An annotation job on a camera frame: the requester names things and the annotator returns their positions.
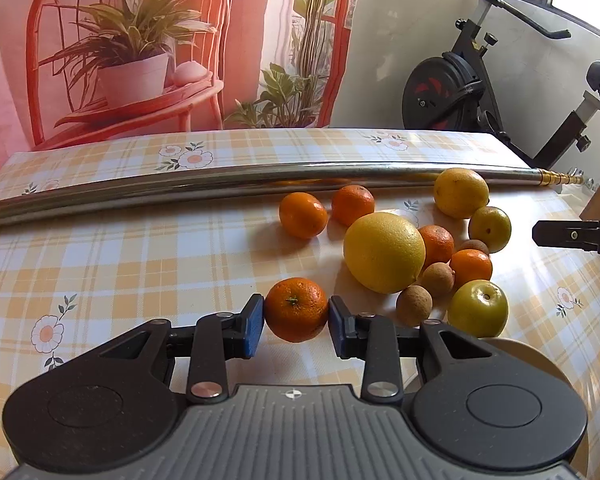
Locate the black exercise bike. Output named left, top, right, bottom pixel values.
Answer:
left=401, top=0, right=600, bottom=172

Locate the lemon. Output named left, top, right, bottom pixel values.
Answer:
left=434, top=168, right=489, bottom=219

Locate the printed room backdrop cloth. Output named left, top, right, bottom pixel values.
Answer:
left=0, top=0, right=358, bottom=169

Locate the brown longan fruit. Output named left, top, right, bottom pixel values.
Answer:
left=458, top=240, right=490, bottom=256

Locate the large yellow grapefruit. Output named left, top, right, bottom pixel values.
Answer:
left=343, top=212, right=426, bottom=295

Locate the beige fruit bowl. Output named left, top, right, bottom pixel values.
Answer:
left=483, top=338, right=588, bottom=479

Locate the telescopic metal pole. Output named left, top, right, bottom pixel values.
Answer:
left=0, top=160, right=583, bottom=228

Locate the green apple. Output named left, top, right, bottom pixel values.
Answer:
left=446, top=280, right=509, bottom=338
left=468, top=206, right=512, bottom=252

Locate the tangerine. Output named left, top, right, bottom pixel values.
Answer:
left=263, top=278, right=328, bottom=344
left=332, top=184, right=375, bottom=226
left=449, top=249, right=493, bottom=288
left=419, top=224, right=455, bottom=268
left=278, top=192, right=328, bottom=240

